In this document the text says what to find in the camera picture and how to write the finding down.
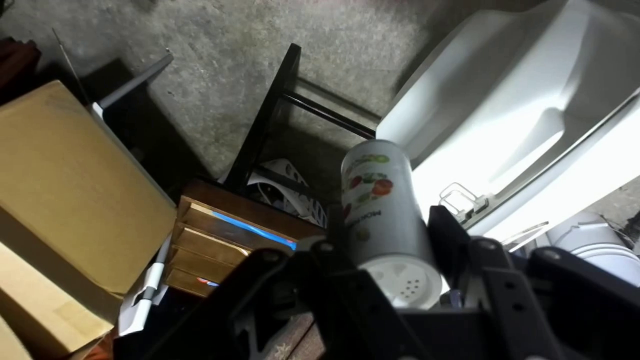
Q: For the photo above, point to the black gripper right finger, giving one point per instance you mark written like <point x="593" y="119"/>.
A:
<point x="544" y="306"/>

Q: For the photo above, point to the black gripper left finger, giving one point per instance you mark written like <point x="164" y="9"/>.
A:
<point x="251" y="309"/>

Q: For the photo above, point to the small white shaker container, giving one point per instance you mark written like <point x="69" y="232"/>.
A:
<point x="387" y="235"/>

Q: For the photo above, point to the white washing machine door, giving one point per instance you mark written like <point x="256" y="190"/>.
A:
<point x="520" y="119"/>

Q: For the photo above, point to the white plastic bucket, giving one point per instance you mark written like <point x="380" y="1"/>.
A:
<point x="597" y="243"/>

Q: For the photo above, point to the dark wooden organizer tray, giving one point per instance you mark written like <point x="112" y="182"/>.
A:
<point x="216" y="228"/>

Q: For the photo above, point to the large brown cardboard box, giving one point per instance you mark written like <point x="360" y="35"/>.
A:
<point x="80" y="230"/>

